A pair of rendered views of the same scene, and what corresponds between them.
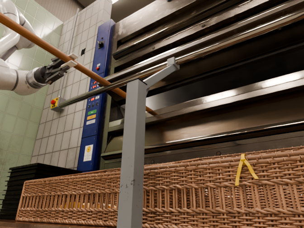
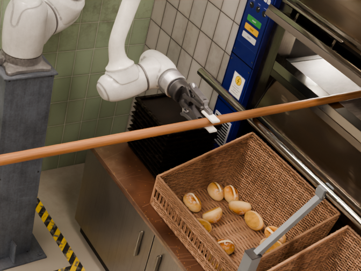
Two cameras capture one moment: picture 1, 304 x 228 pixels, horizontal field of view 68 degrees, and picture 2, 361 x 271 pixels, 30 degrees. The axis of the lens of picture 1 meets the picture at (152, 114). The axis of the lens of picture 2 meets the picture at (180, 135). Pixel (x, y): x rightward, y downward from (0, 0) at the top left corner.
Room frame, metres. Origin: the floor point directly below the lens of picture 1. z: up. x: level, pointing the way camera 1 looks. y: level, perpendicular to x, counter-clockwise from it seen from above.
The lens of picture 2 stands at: (-1.09, -0.03, 2.37)
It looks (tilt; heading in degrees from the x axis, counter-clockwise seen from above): 34 degrees down; 14
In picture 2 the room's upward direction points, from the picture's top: 16 degrees clockwise
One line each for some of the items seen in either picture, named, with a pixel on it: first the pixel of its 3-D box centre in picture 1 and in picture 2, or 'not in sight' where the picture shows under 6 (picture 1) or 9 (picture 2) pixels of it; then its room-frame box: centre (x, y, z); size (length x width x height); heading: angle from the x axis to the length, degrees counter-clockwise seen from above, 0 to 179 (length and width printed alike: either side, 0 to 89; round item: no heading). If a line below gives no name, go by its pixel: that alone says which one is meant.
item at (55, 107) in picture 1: (58, 104); not in sight; (1.73, 0.81, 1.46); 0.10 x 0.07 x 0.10; 55
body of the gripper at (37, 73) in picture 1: (48, 73); (183, 95); (0.86, 0.48, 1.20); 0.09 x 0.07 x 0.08; 55
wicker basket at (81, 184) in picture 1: (111, 187); (241, 208); (1.03, 0.17, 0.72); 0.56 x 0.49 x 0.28; 57
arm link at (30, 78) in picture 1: (39, 78); (173, 83); (0.90, 0.54, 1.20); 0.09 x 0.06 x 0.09; 145
